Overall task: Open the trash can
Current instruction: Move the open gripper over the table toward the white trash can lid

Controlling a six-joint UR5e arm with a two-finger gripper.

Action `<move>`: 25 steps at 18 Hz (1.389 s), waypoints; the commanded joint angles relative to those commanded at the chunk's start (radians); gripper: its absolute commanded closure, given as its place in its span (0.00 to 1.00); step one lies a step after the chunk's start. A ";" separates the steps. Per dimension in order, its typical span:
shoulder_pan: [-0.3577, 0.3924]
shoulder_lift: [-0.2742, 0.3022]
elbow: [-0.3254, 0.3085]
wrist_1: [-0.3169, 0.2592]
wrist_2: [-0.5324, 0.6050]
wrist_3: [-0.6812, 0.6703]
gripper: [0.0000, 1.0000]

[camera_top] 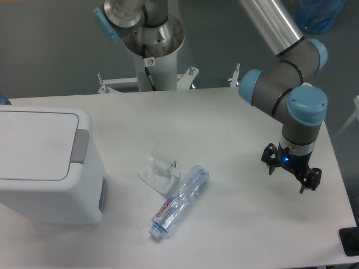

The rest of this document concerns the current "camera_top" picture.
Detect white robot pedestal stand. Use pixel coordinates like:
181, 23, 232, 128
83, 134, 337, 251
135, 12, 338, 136
96, 15, 242, 95

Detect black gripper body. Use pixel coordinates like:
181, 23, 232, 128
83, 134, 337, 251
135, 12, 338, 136
275, 146, 311, 175

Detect black device at table edge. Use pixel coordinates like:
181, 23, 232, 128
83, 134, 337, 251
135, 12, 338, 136
338, 227, 358, 257

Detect blue object behind bin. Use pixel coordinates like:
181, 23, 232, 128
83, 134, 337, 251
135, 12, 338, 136
0, 95, 12, 105

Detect crushed clear plastic bottle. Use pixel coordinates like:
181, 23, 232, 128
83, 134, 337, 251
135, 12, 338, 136
149, 165, 210, 240

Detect blue plastic bag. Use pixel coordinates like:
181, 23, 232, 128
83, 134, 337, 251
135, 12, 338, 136
294, 0, 346, 35

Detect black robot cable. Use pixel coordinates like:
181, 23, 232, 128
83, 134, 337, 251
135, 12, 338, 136
141, 5, 158, 92

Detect crumpled clear plastic wrapper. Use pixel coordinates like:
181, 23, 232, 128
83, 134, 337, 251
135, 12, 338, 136
136, 149, 181, 196

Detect white trash can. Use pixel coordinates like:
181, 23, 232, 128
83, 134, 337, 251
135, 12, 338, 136
1, 105, 107, 225

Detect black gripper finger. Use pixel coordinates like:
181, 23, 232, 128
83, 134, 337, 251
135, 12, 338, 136
261, 143, 279, 175
296, 168, 322, 194

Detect white chair frame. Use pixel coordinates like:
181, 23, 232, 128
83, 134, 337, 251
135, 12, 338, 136
334, 95, 359, 140

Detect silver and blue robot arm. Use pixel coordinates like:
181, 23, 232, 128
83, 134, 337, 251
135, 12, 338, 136
93, 1, 328, 190

